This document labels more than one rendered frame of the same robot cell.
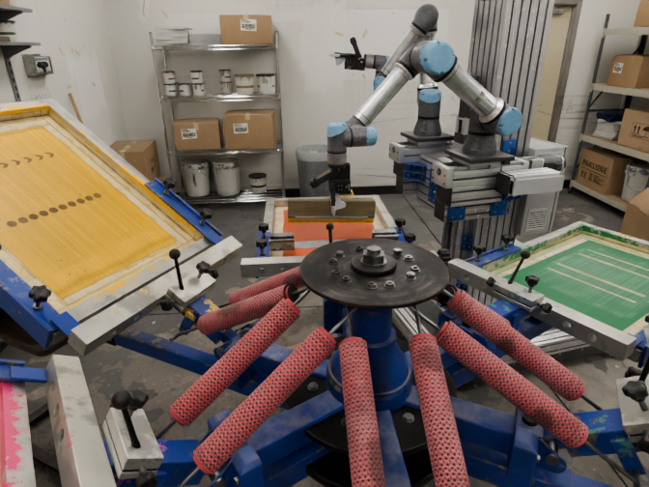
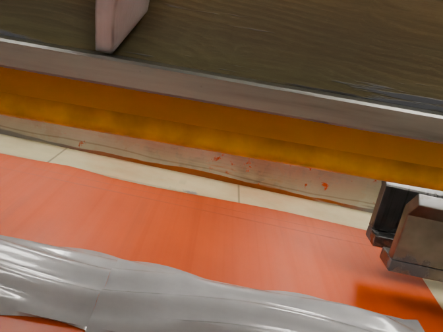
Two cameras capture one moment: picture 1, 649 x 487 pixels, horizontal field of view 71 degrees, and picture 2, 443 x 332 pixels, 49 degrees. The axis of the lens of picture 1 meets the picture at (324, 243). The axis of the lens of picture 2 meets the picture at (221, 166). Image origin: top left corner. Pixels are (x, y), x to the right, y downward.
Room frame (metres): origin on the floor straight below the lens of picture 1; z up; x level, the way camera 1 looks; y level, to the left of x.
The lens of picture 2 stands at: (1.95, 0.02, 1.10)
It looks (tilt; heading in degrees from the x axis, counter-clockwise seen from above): 16 degrees down; 182
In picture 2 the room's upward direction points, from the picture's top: 13 degrees clockwise
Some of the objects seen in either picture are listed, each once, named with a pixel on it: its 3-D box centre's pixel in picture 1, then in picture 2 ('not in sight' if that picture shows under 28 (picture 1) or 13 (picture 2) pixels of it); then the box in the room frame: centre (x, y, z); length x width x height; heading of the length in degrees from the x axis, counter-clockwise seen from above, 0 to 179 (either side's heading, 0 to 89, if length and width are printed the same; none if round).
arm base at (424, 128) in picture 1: (428, 125); not in sight; (2.53, -0.58, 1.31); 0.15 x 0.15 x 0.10
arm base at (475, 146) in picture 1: (480, 141); not in sight; (2.06, -0.71, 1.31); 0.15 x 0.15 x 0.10
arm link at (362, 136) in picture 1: (360, 135); not in sight; (1.79, -0.15, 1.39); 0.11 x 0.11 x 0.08; 14
